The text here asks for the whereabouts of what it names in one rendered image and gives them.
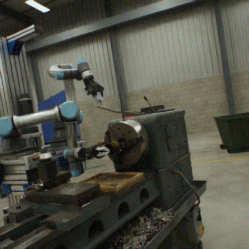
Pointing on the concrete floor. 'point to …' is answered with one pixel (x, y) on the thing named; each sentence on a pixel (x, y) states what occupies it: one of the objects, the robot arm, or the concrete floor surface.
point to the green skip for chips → (234, 132)
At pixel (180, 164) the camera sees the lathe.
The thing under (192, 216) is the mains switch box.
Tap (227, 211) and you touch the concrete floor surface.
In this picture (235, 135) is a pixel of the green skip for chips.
